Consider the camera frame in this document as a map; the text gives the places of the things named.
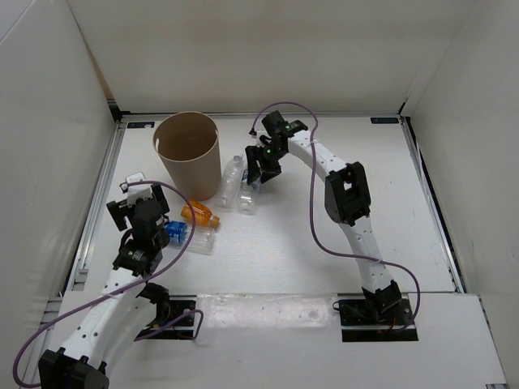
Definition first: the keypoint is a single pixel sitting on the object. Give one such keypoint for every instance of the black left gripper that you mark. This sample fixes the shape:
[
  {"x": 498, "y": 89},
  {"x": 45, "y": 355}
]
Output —
[{"x": 119, "y": 211}]

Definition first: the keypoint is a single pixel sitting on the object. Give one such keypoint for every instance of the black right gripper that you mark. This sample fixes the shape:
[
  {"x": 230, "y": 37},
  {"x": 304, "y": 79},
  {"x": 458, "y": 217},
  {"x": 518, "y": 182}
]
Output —
[{"x": 253, "y": 156}]

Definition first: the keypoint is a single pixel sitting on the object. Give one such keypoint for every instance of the blue Pocari Sweat bottle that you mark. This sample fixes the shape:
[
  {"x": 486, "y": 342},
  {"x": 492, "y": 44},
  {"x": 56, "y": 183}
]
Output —
[{"x": 198, "y": 240}]

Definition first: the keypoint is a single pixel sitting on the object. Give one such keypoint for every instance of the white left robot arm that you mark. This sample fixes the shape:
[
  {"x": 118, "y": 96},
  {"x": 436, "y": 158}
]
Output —
[{"x": 128, "y": 300}]

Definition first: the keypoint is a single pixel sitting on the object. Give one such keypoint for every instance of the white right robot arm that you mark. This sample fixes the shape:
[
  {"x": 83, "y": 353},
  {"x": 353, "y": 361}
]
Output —
[{"x": 347, "y": 201}]

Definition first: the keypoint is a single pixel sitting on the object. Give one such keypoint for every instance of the brown cylindrical paper bin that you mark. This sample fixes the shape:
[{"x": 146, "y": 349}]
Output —
[{"x": 188, "y": 145}]

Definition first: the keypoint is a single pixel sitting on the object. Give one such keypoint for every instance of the clear unlabelled plastic bottle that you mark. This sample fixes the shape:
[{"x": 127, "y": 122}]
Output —
[{"x": 230, "y": 182}]

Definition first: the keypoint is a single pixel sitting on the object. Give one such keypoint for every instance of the orange juice bottle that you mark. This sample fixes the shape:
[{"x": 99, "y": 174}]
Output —
[{"x": 200, "y": 214}]

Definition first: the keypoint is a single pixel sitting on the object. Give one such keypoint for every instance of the left blue corner sticker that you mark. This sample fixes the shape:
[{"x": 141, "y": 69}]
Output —
[{"x": 140, "y": 125}]

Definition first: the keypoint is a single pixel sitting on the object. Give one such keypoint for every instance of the blue corner sticker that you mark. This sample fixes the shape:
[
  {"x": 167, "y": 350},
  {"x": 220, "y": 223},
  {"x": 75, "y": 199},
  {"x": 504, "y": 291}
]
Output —
[
  {"x": 384, "y": 120},
  {"x": 140, "y": 125}
]

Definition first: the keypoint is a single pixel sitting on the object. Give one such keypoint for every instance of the right blue corner sticker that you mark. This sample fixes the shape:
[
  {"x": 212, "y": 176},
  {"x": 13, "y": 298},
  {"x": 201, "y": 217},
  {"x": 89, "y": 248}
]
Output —
[{"x": 384, "y": 120}]

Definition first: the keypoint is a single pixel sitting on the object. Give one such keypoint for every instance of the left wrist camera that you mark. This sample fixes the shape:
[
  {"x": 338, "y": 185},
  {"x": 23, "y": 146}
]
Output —
[{"x": 135, "y": 189}]

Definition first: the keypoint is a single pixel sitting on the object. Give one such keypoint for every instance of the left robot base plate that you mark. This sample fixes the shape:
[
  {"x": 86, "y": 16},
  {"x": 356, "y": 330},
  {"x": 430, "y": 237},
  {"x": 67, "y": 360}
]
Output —
[{"x": 178, "y": 321}]

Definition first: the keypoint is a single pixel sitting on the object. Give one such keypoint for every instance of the left aluminium table rail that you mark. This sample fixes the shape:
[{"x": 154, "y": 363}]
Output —
[{"x": 80, "y": 265}]

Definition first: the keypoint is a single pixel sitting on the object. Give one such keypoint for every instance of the right aluminium table rail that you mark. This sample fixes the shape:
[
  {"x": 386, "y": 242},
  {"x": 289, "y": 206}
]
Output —
[{"x": 446, "y": 243}]

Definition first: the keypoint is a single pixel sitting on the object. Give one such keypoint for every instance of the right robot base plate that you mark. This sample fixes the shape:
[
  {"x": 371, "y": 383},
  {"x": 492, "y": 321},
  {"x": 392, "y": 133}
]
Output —
[{"x": 359, "y": 325}]

